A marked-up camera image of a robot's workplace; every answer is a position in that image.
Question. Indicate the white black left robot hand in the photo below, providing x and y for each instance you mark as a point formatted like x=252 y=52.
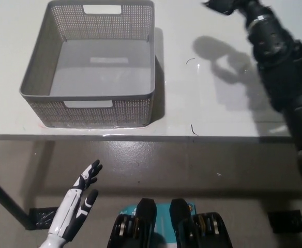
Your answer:
x=68 y=209

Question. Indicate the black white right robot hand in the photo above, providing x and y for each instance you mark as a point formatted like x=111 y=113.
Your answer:
x=223 y=5

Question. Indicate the black table foot plate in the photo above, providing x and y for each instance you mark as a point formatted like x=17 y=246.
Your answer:
x=283 y=222
x=41 y=217

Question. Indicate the black metal table leg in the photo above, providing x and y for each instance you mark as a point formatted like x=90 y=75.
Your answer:
x=5 y=199

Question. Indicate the gray perforated plastic basket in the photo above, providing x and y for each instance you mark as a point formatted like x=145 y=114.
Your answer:
x=94 y=67

